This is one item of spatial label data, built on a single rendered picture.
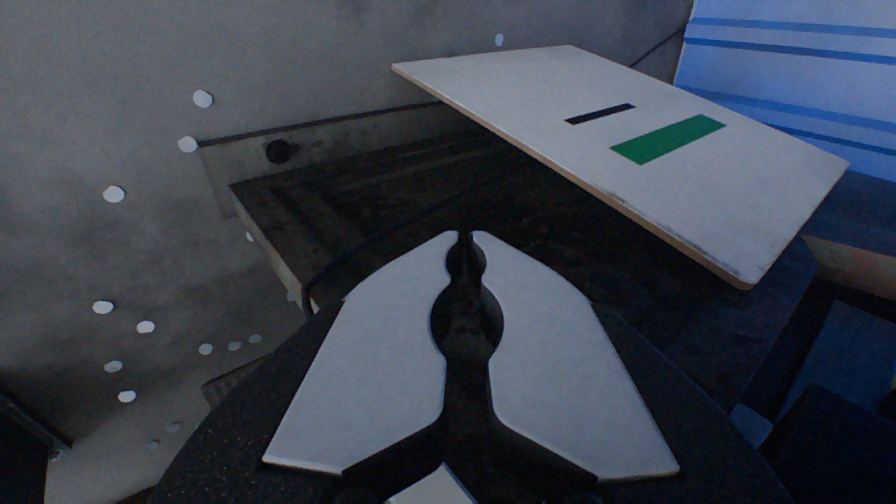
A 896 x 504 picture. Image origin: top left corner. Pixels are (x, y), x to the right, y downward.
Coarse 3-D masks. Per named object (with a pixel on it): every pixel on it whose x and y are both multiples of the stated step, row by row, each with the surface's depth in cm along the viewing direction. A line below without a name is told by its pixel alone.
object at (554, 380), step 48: (480, 240) 11; (480, 288) 11; (528, 288) 9; (576, 288) 9; (528, 336) 8; (576, 336) 8; (528, 384) 7; (576, 384) 7; (624, 384) 7; (528, 432) 6; (576, 432) 6; (624, 432) 6; (528, 480) 6; (576, 480) 6; (624, 480) 5
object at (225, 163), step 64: (320, 128) 58; (384, 128) 65; (448, 128) 74; (256, 192) 51; (320, 192) 52; (384, 192) 55; (448, 192) 55; (512, 192) 55; (576, 192) 55; (832, 192) 52; (320, 256) 38; (384, 256) 39; (576, 256) 39; (640, 256) 39; (832, 256) 41; (640, 320) 30; (704, 320) 30; (768, 320) 30; (448, 384) 25; (704, 384) 25; (448, 448) 21
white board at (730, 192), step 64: (448, 64) 67; (512, 64) 71; (576, 64) 77; (512, 128) 50; (576, 128) 52; (640, 128) 55; (704, 128) 59; (768, 128) 64; (640, 192) 42; (704, 192) 44; (768, 192) 46; (704, 256) 35; (768, 256) 36
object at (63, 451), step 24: (0, 384) 47; (0, 408) 47; (24, 408) 50; (0, 432) 45; (24, 432) 49; (48, 432) 52; (0, 456) 43; (24, 456) 47; (48, 456) 53; (0, 480) 41; (24, 480) 45
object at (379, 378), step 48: (432, 240) 11; (384, 288) 9; (432, 288) 9; (336, 336) 8; (384, 336) 8; (432, 336) 8; (336, 384) 7; (384, 384) 7; (432, 384) 7; (288, 432) 6; (336, 432) 6; (384, 432) 6; (432, 432) 6; (384, 480) 6
